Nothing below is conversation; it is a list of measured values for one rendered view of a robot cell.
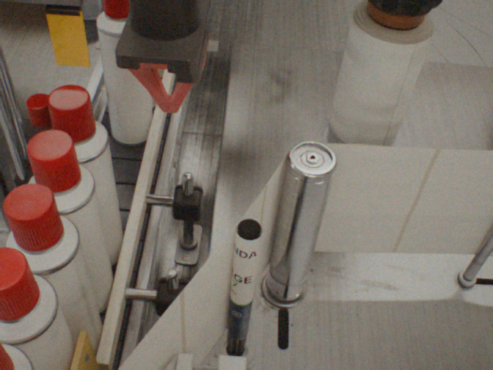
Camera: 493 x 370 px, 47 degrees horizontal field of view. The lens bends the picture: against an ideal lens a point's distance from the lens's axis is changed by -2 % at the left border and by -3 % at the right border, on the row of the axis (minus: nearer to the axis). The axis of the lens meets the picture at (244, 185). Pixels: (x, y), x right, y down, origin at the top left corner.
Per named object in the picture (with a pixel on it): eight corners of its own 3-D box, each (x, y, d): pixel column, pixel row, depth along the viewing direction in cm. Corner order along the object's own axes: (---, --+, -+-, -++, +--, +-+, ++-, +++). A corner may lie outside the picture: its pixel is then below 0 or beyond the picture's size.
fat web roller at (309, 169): (307, 310, 56) (344, 182, 42) (260, 307, 56) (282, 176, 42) (306, 271, 59) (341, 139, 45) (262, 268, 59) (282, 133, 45)
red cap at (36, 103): (59, 121, 79) (54, 103, 76) (35, 129, 77) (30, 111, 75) (50, 107, 80) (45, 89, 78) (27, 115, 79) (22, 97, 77)
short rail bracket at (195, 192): (200, 256, 65) (200, 186, 56) (174, 254, 65) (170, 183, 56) (202, 233, 68) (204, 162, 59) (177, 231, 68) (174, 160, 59)
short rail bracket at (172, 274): (188, 349, 58) (186, 287, 49) (126, 343, 58) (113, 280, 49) (191, 321, 60) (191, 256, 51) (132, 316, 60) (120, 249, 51)
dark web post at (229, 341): (243, 360, 52) (262, 237, 38) (224, 357, 52) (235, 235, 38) (245, 342, 53) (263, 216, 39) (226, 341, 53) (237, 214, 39)
